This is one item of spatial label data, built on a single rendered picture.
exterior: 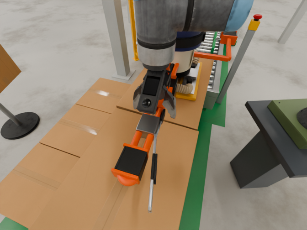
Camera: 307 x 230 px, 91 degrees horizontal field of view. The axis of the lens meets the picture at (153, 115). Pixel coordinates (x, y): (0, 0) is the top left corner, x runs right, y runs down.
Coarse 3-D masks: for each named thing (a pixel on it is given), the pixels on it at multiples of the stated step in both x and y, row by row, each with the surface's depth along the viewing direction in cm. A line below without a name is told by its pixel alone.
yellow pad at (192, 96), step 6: (192, 66) 87; (198, 66) 91; (198, 72) 88; (186, 78) 84; (192, 78) 83; (198, 78) 84; (192, 84) 80; (192, 90) 77; (180, 96) 76; (186, 96) 75; (192, 96) 75
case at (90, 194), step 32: (128, 128) 65; (160, 128) 65; (96, 160) 56; (160, 160) 56; (192, 160) 56; (64, 192) 49; (96, 192) 49; (128, 192) 49; (160, 192) 49; (32, 224) 44; (64, 224) 44; (96, 224) 44; (128, 224) 44; (160, 224) 44
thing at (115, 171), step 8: (128, 144) 43; (128, 152) 42; (136, 152) 42; (144, 152) 42; (120, 160) 40; (128, 160) 40; (136, 160) 40; (144, 160) 41; (112, 168) 39; (120, 168) 39; (128, 168) 39; (136, 168) 39; (144, 168) 44; (128, 176) 38; (136, 176) 38
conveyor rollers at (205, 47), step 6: (210, 36) 218; (204, 42) 209; (210, 42) 207; (216, 42) 205; (198, 48) 193; (204, 48) 197; (210, 48) 195; (216, 48) 194; (210, 78) 156; (210, 84) 151
